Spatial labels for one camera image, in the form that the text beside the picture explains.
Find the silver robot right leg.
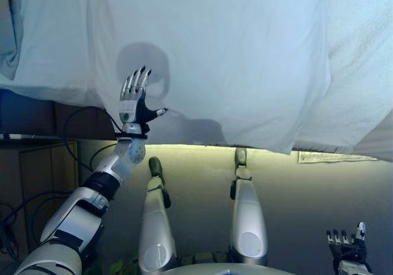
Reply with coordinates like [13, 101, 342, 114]
[228, 147, 268, 266]

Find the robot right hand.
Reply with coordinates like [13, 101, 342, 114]
[325, 221, 369, 261]

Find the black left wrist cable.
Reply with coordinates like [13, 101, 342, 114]
[62, 105, 124, 172]

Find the green leafy plant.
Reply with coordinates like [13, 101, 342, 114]
[82, 257, 139, 275]

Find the silver robot torso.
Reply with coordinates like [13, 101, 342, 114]
[159, 257, 311, 275]

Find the wooden nightstand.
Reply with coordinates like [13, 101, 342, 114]
[0, 133, 80, 255]

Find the white duvet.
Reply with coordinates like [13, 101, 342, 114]
[11, 0, 393, 157]

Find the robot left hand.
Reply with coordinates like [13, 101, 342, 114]
[118, 64, 169, 134]

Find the pale fringed floor rug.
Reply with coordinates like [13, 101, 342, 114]
[297, 150, 379, 166]

